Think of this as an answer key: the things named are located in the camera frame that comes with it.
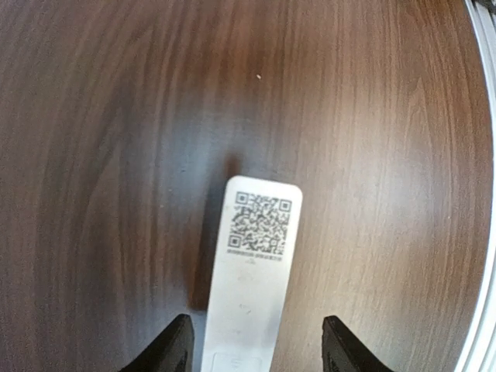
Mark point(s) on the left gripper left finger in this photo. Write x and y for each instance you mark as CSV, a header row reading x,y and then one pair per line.
x,y
170,351

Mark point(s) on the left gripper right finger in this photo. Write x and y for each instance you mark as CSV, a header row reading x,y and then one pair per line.
x,y
342,351

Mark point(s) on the white remote control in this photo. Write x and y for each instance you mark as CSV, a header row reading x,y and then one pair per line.
x,y
254,252

